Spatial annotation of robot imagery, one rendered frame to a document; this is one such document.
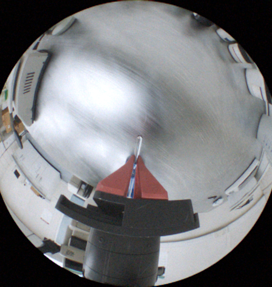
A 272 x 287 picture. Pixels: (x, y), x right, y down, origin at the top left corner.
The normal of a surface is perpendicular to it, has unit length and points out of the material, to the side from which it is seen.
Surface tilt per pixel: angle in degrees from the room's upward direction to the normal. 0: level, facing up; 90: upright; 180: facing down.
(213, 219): 90
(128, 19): 0
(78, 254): 112
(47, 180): 90
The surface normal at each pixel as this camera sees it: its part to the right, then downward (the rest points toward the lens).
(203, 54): -0.09, 0.54
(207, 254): -0.80, -0.54
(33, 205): 0.59, -0.64
